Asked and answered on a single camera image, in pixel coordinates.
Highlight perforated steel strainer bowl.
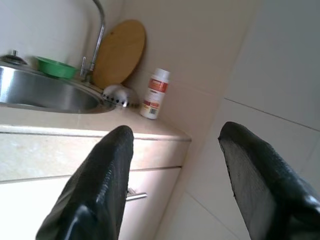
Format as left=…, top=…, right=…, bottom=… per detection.
left=100, top=84, right=140, bottom=110

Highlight white kitchen cabinet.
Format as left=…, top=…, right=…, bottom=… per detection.
left=0, top=165, right=183, bottom=240

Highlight green plastic bowl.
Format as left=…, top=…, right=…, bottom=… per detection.
left=34, top=55, right=80, bottom=79

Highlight steel sink stopper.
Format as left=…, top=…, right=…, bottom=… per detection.
left=0, top=49, right=28, bottom=67

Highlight slim steel gooseneck faucet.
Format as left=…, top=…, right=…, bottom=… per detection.
left=79, top=0, right=106, bottom=83

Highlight steel bar drawer handle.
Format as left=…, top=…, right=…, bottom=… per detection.
left=125, top=187, right=148, bottom=202

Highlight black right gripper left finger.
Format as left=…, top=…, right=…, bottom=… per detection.
left=36, top=125, right=135, bottom=240

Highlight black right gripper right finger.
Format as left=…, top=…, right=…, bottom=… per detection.
left=218, top=121, right=320, bottom=240

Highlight stainless steel double sink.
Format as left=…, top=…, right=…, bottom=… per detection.
left=0, top=64, right=116, bottom=115

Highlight white canister orange label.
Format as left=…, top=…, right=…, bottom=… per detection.
left=139, top=67, right=172, bottom=121

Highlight round wooden cutting board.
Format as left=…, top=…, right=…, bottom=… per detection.
left=91, top=19, right=147, bottom=90

